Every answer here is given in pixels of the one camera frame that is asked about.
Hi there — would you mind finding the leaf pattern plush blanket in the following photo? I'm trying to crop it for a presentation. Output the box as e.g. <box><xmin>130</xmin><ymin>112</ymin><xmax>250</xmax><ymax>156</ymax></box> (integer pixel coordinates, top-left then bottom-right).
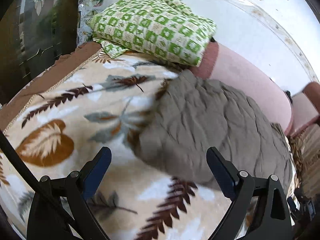
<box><xmin>5</xmin><ymin>51</ymin><xmax>230</xmax><ymax>239</ymax></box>

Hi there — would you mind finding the striped brown sofa backrest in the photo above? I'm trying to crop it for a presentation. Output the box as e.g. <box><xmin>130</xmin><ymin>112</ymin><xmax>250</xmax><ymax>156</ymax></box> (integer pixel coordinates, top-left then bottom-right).
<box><xmin>289</xmin><ymin>124</ymin><xmax>319</xmax><ymax>198</ymax></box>

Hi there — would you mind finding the pink armrest cushion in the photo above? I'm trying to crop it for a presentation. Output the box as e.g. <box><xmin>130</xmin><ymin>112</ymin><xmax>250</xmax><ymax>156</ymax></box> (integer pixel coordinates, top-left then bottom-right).
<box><xmin>290</xmin><ymin>82</ymin><xmax>319</xmax><ymax>137</ymax></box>

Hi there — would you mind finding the black cable strap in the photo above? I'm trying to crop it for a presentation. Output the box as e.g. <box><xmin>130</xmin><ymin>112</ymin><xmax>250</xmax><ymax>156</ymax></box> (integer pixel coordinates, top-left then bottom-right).
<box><xmin>0</xmin><ymin>129</ymin><xmax>83</xmax><ymax>240</ymax></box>

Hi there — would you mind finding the dark stained glass door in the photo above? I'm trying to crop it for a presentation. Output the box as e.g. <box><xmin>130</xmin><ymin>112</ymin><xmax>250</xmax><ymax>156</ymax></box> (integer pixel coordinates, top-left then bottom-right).
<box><xmin>1</xmin><ymin>0</ymin><xmax>78</xmax><ymax>104</ymax></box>

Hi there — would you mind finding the olive quilted hooded jacket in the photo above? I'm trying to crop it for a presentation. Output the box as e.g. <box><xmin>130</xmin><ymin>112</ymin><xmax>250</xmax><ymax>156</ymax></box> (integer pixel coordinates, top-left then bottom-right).
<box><xmin>134</xmin><ymin>70</ymin><xmax>292</xmax><ymax>190</ymax></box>

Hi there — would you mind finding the pink bolster cushion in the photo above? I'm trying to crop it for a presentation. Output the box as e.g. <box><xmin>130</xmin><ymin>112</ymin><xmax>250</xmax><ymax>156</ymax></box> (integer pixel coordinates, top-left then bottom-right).
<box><xmin>189</xmin><ymin>42</ymin><xmax>293</xmax><ymax>135</ymax></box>

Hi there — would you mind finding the green checkered folded quilt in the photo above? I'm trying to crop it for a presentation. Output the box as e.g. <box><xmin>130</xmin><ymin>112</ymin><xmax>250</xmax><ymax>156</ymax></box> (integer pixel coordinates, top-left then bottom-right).
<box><xmin>89</xmin><ymin>0</ymin><xmax>216</xmax><ymax>67</ymax></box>

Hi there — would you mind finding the floral patterned bag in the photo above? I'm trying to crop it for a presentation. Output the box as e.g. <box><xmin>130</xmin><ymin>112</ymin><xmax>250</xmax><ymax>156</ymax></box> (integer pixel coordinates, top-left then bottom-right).
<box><xmin>76</xmin><ymin>0</ymin><xmax>105</xmax><ymax>46</ymax></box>

